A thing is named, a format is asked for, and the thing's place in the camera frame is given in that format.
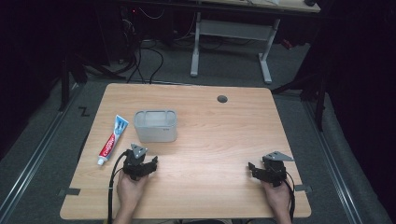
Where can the red and blue toothpaste tube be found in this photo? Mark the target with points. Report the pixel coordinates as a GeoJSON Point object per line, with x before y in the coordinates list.
{"type": "Point", "coordinates": [112, 141]}

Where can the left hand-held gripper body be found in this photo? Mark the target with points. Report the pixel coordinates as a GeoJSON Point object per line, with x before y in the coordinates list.
{"type": "Point", "coordinates": [133, 164]}

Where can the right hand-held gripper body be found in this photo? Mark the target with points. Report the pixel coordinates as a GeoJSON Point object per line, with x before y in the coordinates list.
{"type": "Point", "coordinates": [274, 169]}

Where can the metal floor rail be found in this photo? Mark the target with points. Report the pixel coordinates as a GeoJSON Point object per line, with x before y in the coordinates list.
{"type": "Point", "coordinates": [34, 161]}
{"type": "Point", "coordinates": [334, 168]}

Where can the desk with white legs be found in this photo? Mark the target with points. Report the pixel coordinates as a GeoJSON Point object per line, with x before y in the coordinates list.
{"type": "Point", "coordinates": [233, 29]}

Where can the person's left hand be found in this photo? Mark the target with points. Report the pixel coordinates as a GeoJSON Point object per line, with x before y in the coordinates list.
{"type": "Point", "coordinates": [129, 191]}

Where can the person's right hand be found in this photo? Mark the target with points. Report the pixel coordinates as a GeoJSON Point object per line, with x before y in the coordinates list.
{"type": "Point", "coordinates": [277, 197]}

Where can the grey plastic holder box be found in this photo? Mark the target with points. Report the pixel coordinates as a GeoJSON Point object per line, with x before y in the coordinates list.
{"type": "Point", "coordinates": [155, 129]}

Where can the black metal stand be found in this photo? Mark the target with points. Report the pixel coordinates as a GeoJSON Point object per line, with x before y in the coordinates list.
{"type": "Point", "coordinates": [320, 102]}
{"type": "Point", "coordinates": [64, 84]}

